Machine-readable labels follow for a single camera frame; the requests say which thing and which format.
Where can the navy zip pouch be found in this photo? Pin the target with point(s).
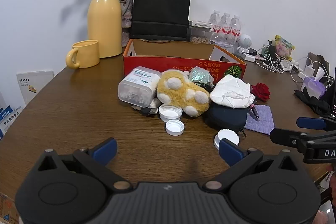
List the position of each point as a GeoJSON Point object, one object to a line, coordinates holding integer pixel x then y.
{"type": "Point", "coordinates": [225, 116]}

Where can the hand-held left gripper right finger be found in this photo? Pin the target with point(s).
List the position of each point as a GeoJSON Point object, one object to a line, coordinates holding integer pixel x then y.
{"type": "Point", "coordinates": [231, 153]}

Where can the red artificial rose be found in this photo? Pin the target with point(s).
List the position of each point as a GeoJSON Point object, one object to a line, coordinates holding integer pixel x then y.
{"type": "Point", "coordinates": [261, 91]}

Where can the iridescent crinkled plastic bag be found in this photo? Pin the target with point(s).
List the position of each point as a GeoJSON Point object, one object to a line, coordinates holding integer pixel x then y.
{"type": "Point", "coordinates": [199, 75]}

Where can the red cardboard box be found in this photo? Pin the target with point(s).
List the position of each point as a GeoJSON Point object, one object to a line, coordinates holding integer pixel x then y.
{"type": "Point", "coordinates": [178, 65]}

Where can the yellow thermos jug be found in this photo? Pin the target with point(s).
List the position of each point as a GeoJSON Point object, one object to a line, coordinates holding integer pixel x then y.
{"type": "Point", "coordinates": [105, 24]}

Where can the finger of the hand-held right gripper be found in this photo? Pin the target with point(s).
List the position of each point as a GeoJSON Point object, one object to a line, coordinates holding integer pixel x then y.
{"type": "Point", "coordinates": [311, 123]}
{"type": "Point", "coordinates": [286, 136]}

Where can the white power plug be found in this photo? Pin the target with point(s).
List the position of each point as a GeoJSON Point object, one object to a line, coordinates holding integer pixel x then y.
{"type": "Point", "coordinates": [308, 70]}

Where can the purple knit cloth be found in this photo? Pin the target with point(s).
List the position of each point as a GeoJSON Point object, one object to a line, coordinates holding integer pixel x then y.
{"type": "Point", "coordinates": [262, 120]}

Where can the purple tissue pack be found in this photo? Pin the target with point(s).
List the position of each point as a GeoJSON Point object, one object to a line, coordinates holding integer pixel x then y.
{"type": "Point", "coordinates": [312, 85]}

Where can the yellow white plush toy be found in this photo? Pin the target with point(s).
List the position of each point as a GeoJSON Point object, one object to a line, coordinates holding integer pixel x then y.
{"type": "Point", "coordinates": [181, 92]}

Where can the flat white box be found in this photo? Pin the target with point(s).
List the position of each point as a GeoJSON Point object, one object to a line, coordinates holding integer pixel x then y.
{"type": "Point", "coordinates": [200, 24]}

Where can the black power adapter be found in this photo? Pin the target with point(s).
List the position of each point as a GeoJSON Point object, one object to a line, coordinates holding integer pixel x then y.
{"type": "Point", "coordinates": [253, 52]}

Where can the pink black pen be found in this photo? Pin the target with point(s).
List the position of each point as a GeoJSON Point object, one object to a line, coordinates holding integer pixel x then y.
{"type": "Point", "coordinates": [255, 112]}

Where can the small white adapter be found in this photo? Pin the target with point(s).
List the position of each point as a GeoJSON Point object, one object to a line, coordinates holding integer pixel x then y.
{"type": "Point", "coordinates": [155, 102]}

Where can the white charger block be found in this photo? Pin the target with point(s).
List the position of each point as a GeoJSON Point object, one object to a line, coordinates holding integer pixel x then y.
{"type": "Point", "coordinates": [249, 58]}

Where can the blue pet food bags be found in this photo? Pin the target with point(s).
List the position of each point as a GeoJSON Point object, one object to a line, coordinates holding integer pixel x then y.
{"type": "Point", "coordinates": [9, 119]}

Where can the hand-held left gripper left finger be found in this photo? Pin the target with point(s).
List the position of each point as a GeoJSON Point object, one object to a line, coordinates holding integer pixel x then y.
{"type": "Point", "coordinates": [106, 150]}

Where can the clear sunflower seed container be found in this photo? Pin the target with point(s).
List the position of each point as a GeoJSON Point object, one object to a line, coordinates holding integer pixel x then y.
{"type": "Point", "coordinates": [199, 39]}

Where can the white robot toy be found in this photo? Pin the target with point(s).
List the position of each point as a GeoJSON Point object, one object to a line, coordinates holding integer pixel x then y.
{"type": "Point", "coordinates": [245, 41]}

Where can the white plastic bottle cap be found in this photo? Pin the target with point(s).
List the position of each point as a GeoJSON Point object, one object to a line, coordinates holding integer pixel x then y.
{"type": "Point", "coordinates": [170, 111]}
{"type": "Point", "coordinates": [174, 127]}

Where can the black paper bag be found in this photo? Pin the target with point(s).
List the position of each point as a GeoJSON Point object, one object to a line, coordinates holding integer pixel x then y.
{"type": "Point", "coordinates": [160, 8]}

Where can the cardboard carton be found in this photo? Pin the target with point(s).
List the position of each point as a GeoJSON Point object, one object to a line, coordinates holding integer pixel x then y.
{"type": "Point", "coordinates": [6, 209]}

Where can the small green bottle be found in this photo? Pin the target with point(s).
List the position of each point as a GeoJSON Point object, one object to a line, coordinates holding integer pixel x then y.
{"type": "Point", "coordinates": [269, 54]}

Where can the clear cotton swab box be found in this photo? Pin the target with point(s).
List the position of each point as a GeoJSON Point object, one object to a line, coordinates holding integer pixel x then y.
{"type": "Point", "coordinates": [136, 87]}

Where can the white tissue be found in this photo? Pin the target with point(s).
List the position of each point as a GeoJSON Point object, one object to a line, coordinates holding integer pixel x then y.
{"type": "Point", "coordinates": [231, 91]}

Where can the white ridged lid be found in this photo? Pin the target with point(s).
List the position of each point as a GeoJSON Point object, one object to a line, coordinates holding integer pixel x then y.
{"type": "Point", "coordinates": [227, 135]}

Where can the pink fuzzy vase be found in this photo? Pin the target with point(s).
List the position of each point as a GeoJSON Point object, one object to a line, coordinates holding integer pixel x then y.
{"type": "Point", "coordinates": [126, 22]}

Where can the yellow ceramic mug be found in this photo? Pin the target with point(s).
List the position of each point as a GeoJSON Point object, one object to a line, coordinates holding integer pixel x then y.
{"type": "Point", "coordinates": [86, 54]}

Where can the white labelled panel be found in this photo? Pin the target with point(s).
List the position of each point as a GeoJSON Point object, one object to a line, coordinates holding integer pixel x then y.
{"type": "Point", "coordinates": [34, 85]}

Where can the black glove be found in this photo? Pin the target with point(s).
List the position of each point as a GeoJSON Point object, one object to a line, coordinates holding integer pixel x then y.
{"type": "Point", "coordinates": [312, 102]}

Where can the yellow snack bag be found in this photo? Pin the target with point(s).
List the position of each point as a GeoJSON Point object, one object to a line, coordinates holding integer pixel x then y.
{"type": "Point", "coordinates": [284, 47]}

